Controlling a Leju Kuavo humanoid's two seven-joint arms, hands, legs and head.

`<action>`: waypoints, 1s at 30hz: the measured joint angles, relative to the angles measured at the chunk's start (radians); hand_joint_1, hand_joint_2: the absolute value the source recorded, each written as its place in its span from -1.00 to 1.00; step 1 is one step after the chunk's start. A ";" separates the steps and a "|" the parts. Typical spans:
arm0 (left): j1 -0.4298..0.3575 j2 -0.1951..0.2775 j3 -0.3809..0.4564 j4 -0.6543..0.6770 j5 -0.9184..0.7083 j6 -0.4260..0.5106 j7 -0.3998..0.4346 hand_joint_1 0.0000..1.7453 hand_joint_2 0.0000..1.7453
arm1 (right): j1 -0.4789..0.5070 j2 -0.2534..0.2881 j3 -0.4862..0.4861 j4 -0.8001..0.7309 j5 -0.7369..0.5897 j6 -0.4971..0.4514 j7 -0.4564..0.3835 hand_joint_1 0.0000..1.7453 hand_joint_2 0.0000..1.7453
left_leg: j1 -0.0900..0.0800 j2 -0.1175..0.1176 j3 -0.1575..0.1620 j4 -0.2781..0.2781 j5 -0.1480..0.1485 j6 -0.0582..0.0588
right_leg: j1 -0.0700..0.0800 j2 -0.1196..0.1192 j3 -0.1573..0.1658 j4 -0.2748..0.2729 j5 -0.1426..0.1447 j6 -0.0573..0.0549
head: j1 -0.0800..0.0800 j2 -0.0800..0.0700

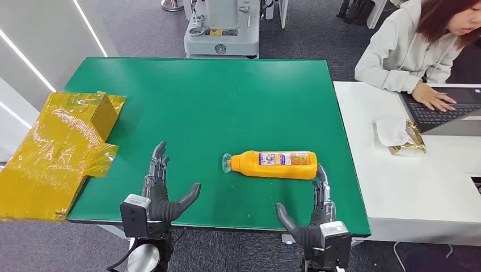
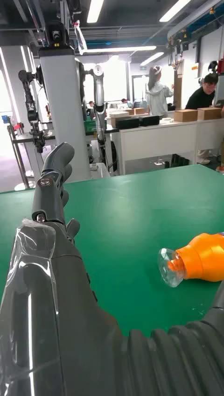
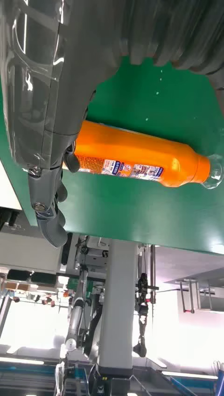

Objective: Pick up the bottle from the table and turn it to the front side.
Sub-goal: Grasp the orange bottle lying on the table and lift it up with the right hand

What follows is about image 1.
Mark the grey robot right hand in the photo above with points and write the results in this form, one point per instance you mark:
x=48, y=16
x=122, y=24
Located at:
x=310, y=232

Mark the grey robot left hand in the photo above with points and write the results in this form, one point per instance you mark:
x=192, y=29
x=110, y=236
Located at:
x=159, y=202

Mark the orange detergent bottle clear cap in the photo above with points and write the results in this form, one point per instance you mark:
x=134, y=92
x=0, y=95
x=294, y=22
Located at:
x=274, y=167

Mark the white table leg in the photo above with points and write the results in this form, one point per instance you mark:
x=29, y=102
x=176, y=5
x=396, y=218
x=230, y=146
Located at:
x=112, y=231
x=291, y=239

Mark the yellow taped cardboard box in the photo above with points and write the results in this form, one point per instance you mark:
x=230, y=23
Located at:
x=52, y=161

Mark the white paper napkin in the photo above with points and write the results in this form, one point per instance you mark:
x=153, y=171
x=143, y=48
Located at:
x=390, y=131

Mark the gold foil packet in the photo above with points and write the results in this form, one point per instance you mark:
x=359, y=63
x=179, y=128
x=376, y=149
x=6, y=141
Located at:
x=415, y=140

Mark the grey machine base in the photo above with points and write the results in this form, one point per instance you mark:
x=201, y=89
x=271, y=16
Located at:
x=221, y=41

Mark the dark grey laptop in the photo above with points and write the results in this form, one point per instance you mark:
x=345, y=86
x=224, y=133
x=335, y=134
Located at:
x=436, y=112

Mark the person's hand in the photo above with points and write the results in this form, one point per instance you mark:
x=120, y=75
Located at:
x=432, y=97

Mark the person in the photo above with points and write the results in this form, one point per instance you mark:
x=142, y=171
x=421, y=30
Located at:
x=398, y=56

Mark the chrome stand base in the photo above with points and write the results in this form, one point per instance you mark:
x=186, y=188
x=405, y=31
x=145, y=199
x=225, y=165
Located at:
x=172, y=5

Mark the white furniture panel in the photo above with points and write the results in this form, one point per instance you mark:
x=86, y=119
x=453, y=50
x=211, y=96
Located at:
x=377, y=13
x=282, y=11

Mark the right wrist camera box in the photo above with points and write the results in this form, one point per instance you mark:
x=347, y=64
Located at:
x=336, y=244

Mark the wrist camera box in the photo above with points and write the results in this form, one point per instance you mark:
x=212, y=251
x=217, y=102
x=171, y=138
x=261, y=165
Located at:
x=336, y=244
x=133, y=217

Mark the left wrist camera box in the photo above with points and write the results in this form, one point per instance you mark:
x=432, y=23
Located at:
x=133, y=217

